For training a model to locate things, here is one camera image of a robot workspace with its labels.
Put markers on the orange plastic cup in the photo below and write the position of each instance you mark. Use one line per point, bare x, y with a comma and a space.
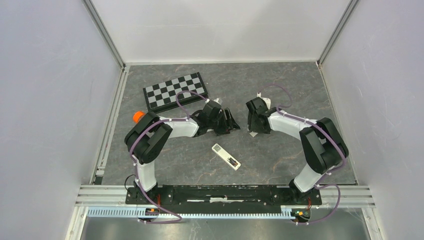
137, 116

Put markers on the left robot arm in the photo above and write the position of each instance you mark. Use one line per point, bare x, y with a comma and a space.
147, 138

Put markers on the white toothed cable duct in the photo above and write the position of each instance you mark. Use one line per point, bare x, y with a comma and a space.
140, 212

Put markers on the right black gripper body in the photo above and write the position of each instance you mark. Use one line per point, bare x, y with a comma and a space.
252, 125

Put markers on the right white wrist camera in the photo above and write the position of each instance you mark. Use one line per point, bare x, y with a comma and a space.
266, 100

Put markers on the black white chessboard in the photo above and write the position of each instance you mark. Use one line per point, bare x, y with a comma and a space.
167, 95

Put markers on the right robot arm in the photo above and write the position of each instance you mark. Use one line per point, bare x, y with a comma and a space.
323, 146

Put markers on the silver black AAA battery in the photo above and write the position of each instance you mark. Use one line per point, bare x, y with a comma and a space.
232, 162

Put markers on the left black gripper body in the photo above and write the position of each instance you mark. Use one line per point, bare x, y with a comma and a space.
215, 124

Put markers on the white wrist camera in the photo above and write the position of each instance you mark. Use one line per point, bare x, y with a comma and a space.
218, 101
266, 100

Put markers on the white battery cover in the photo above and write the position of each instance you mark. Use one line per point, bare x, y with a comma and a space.
253, 134

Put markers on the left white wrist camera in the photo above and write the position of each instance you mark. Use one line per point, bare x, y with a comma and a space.
218, 101

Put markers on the slim white remote control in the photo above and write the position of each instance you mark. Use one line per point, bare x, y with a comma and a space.
224, 155

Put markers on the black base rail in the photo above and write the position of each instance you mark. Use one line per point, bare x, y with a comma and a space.
223, 199

